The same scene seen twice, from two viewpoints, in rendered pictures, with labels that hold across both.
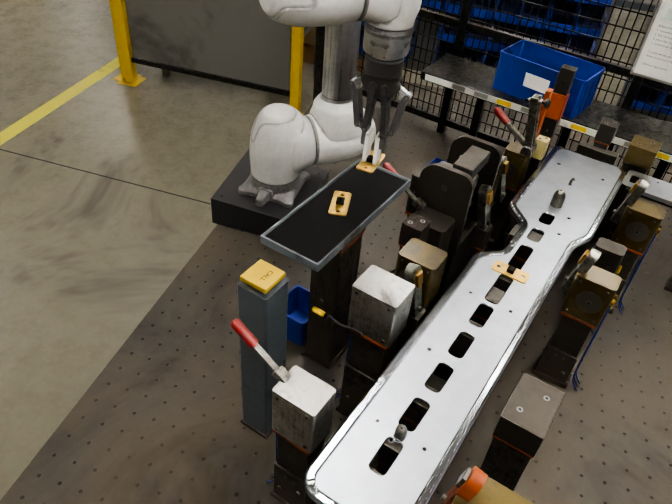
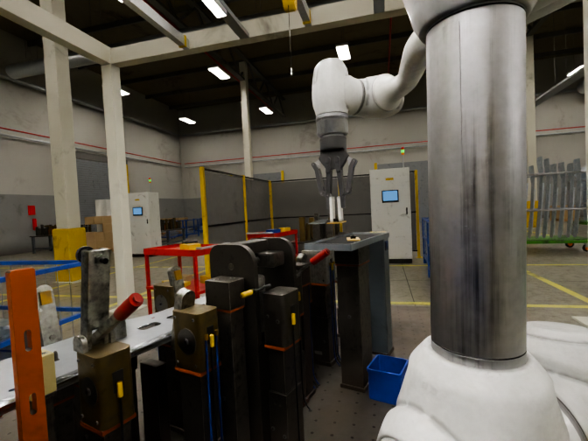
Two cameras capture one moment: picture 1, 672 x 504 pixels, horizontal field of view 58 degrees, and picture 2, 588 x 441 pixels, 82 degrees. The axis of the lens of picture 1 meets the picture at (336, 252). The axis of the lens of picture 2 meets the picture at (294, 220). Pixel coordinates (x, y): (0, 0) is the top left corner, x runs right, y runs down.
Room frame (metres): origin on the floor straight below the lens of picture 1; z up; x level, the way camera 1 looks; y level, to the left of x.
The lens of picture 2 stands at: (2.09, -0.16, 1.26)
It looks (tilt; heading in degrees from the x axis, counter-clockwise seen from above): 2 degrees down; 181
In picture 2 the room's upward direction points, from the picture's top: 3 degrees counter-clockwise
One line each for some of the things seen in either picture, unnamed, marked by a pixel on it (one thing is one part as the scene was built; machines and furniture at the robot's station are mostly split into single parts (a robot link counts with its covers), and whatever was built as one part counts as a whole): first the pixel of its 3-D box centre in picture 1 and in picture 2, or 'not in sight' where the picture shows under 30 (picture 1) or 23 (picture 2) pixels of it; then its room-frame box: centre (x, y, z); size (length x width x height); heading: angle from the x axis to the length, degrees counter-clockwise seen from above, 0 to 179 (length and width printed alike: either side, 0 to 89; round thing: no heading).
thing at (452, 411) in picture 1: (509, 279); (226, 297); (1.03, -0.40, 1.00); 1.38 x 0.22 x 0.02; 150
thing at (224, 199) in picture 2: not in sight; (245, 223); (-4.89, -1.26, 1.00); 3.44 x 0.14 x 2.00; 166
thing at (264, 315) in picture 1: (263, 358); (379, 294); (0.80, 0.13, 0.92); 0.08 x 0.08 x 0.44; 60
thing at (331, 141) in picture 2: (382, 75); (333, 153); (1.12, -0.06, 1.42); 0.08 x 0.07 x 0.09; 69
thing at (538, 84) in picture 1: (546, 77); not in sight; (1.96, -0.65, 1.09); 0.30 x 0.17 x 0.13; 53
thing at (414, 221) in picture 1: (403, 285); (301, 329); (1.08, -0.17, 0.90); 0.05 x 0.05 x 0.40; 60
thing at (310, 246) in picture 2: (340, 208); (351, 240); (1.02, 0.00, 1.16); 0.37 x 0.14 x 0.02; 150
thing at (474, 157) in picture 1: (444, 234); (259, 337); (1.25, -0.28, 0.94); 0.18 x 0.13 x 0.49; 150
